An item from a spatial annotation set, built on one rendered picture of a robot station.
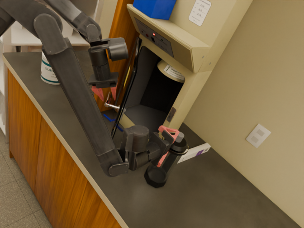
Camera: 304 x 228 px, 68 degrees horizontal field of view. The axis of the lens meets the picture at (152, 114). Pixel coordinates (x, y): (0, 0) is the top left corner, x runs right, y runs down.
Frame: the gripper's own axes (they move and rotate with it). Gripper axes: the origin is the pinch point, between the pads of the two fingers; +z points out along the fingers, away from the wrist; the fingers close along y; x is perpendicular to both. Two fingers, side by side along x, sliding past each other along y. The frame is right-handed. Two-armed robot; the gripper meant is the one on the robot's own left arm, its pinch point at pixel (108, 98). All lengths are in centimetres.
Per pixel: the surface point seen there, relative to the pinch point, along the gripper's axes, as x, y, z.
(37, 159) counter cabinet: -20, 58, 52
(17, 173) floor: -40, 97, 87
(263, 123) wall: -12, -69, 29
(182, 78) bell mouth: -9.0, -29.0, -1.0
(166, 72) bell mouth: -10.6, -22.9, -3.4
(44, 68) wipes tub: -36, 40, 1
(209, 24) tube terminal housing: -3.4, -37.5, -22.9
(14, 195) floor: -22, 91, 89
